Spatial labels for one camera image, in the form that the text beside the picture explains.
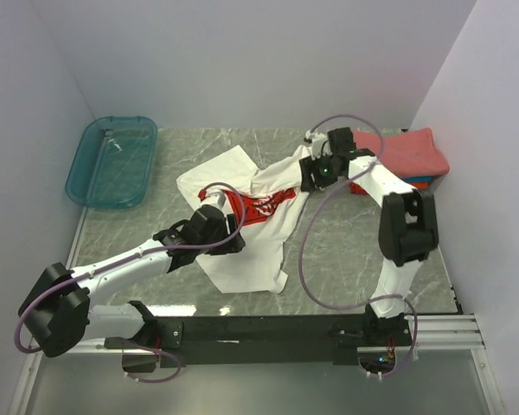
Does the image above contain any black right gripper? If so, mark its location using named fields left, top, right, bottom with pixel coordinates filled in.
left=298, top=151, right=341, bottom=194

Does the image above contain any white t shirt red print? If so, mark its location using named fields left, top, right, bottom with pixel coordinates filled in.
left=176, top=145, right=311, bottom=293

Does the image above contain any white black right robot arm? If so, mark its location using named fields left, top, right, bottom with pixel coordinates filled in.
left=299, top=128, right=439, bottom=345

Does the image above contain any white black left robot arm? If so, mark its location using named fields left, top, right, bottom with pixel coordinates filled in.
left=18, top=204, right=246, bottom=357

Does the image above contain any blue folded t shirt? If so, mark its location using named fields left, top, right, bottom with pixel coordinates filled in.
left=403, top=176, right=434, bottom=184

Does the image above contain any teal plastic bin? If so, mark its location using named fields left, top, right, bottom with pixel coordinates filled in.
left=65, top=116, right=157, bottom=209

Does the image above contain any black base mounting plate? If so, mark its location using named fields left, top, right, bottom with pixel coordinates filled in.
left=105, top=308, right=413, bottom=374

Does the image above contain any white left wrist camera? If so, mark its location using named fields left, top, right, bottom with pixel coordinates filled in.
left=201, top=190, right=227, bottom=211

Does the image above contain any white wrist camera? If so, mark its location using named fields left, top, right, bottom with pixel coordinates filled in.
left=304, top=131, right=331, bottom=159
left=201, top=190, right=227, bottom=211

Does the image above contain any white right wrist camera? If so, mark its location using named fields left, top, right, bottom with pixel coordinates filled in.
left=304, top=131, right=331, bottom=159

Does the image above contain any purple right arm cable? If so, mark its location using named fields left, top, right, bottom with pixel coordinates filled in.
left=299, top=113, right=418, bottom=379

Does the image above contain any aluminium rail frame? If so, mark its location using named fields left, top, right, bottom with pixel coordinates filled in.
left=10, top=315, right=503, bottom=414

